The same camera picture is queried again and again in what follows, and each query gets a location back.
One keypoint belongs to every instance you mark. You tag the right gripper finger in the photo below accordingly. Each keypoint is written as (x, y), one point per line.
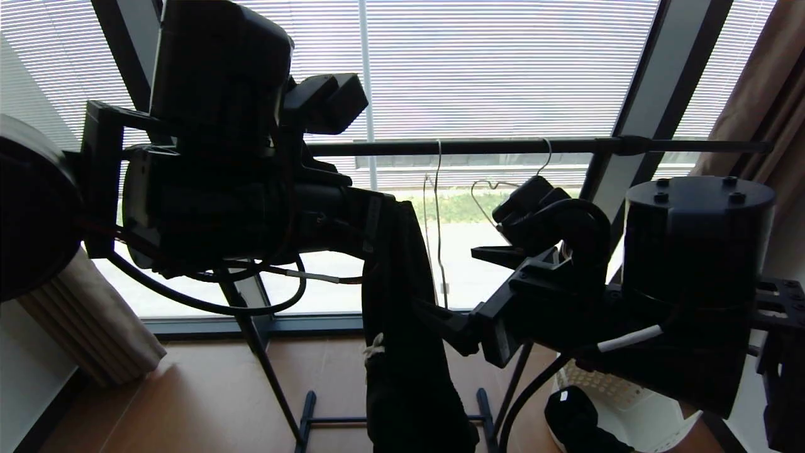
(459, 330)
(506, 256)

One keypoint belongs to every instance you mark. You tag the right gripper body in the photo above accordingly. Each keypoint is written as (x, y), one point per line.
(547, 314)

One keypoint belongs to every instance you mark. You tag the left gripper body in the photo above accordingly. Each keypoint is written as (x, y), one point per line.
(327, 217)

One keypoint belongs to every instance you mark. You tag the black shorts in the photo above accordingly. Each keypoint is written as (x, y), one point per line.
(409, 377)

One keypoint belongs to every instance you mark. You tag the pink clothes hanger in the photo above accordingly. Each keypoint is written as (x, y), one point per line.
(544, 162)
(438, 189)

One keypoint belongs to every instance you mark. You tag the heap of black clothes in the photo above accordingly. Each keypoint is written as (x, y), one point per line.
(572, 415)

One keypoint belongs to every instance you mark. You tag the black clothes rack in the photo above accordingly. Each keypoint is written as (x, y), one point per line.
(471, 148)

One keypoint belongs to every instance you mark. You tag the white laundry basket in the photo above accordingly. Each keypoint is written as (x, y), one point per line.
(641, 409)

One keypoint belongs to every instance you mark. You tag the window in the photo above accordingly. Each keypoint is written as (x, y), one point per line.
(660, 75)

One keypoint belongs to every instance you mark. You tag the brown curtain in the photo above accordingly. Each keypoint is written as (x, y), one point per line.
(761, 94)
(94, 327)

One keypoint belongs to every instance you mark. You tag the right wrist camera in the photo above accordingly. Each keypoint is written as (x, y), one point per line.
(528, 207)

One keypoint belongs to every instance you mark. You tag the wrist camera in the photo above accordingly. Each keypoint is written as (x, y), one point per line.
(324, 104)
(528, 207)

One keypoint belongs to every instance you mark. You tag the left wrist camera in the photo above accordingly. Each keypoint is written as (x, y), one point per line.
(324, 104)

